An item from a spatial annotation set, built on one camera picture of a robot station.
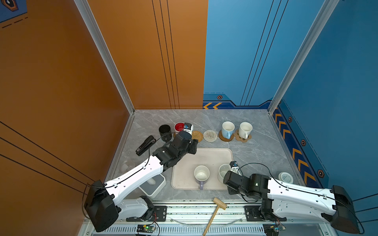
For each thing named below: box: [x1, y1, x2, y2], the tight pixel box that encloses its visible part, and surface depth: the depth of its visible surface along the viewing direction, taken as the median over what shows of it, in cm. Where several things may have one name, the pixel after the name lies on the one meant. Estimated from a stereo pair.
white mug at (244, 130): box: [238, 121, 253, 140], surface depth 98 cm
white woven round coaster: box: [202, 129, 218, 143], surface depth 105 cm
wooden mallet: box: [202, 197, 227, 236], surface depth 77 cm
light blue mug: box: [221, 120, 236, 140], surface depth 98 cm
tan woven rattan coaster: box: [191, 130, 204, 143], surface depth 107 cm
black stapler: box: [135, 135, 157, 157], surface depth 98 cm
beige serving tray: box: [171, 147, 234, 191], surface depth 89 cm
